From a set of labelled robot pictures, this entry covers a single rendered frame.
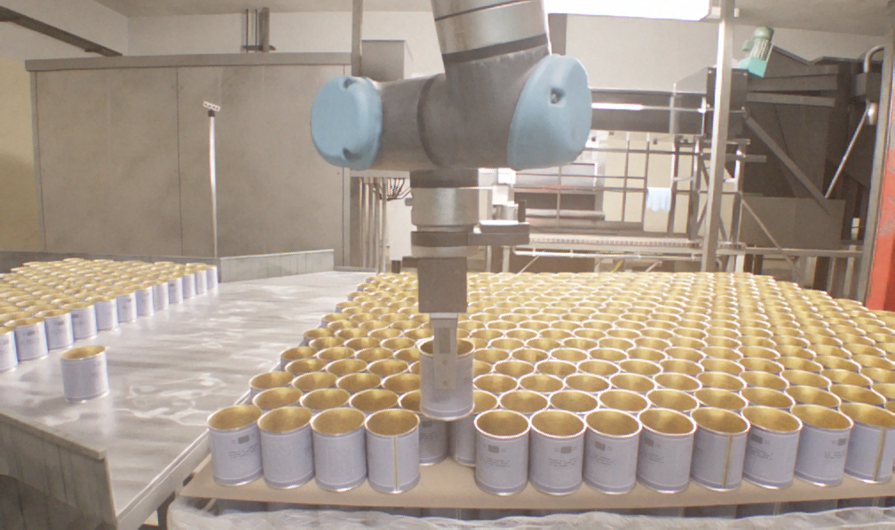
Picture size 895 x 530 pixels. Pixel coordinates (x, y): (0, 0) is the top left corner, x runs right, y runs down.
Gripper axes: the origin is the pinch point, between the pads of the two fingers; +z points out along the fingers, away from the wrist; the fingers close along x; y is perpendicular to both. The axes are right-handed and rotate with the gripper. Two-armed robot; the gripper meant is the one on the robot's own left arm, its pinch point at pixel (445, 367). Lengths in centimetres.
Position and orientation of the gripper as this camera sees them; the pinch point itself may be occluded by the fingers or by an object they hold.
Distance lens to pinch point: 53.3
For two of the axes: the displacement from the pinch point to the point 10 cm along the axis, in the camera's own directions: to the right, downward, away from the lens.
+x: -0.3, 1.3, -9.9
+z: 0.1, 9.9, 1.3
